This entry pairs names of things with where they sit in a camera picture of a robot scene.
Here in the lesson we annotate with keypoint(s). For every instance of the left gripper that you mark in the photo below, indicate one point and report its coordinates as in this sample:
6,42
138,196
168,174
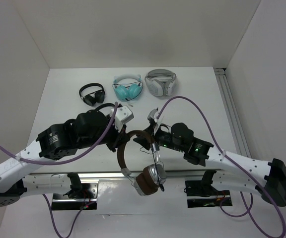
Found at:
119,138

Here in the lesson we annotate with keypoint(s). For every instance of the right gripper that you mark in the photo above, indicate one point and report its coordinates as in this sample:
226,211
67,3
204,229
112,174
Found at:
143,141

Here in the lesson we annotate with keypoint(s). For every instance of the brown silver headphones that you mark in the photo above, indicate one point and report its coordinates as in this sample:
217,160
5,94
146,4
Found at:
152,178

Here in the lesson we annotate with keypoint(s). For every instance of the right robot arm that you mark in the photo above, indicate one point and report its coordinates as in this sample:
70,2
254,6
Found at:
232,171

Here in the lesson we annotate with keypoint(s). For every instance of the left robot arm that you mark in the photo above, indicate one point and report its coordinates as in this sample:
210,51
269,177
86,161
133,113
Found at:
87,130

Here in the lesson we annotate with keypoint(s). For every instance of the black headphones near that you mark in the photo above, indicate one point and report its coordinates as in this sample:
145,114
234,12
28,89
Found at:
105,107

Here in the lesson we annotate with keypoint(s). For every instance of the black headphones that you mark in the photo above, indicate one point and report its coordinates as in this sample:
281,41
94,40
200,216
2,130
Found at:
97,96
105,107

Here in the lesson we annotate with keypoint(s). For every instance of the black headphones far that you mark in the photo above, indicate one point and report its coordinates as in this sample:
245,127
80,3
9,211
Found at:
97,96

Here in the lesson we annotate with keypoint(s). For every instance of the teal headphones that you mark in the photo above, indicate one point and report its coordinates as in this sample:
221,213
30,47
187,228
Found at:
127,91

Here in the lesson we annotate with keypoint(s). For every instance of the white grey gaming headset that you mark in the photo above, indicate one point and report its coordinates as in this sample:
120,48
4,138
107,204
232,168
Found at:
161,82

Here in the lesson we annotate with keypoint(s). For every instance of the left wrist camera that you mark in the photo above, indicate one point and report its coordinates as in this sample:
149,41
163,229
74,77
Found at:
123,116

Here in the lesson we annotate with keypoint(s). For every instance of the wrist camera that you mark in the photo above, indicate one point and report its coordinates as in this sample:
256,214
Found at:
123,116
155,120

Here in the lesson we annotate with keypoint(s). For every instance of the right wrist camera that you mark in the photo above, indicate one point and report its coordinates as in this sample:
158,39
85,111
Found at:
155,120

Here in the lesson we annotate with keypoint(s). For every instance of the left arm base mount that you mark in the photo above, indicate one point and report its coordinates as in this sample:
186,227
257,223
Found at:
86,199

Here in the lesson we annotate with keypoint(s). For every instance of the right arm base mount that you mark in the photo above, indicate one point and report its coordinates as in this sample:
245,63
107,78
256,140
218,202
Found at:
200,197

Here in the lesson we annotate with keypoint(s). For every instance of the aluminium rail right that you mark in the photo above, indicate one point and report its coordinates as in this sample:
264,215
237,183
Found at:
232,114

